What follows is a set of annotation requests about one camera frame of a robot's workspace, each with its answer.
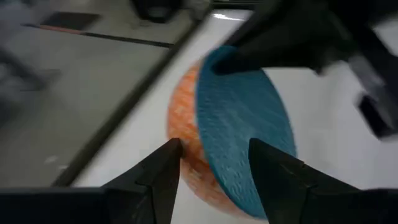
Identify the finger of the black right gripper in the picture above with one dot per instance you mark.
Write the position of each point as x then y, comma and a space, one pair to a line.
264, 46

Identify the black table edge rail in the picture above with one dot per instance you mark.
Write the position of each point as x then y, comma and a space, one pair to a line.
124, 105

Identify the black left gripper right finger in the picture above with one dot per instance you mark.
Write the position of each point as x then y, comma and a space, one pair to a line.
289, 193

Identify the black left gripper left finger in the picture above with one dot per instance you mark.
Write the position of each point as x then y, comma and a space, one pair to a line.
146, 193

